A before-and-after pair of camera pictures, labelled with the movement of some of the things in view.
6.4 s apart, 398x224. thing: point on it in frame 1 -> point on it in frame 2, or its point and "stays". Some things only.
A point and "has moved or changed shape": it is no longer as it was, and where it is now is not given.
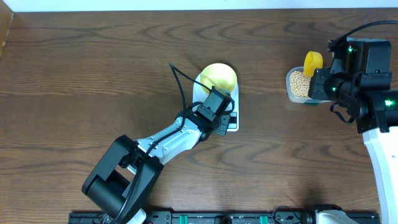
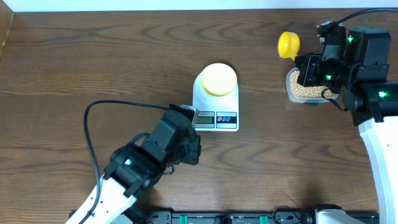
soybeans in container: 300,84 stays
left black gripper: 222,119 -> 194,141
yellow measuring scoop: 313,60 has moved or changed shape
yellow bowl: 220,76 stays
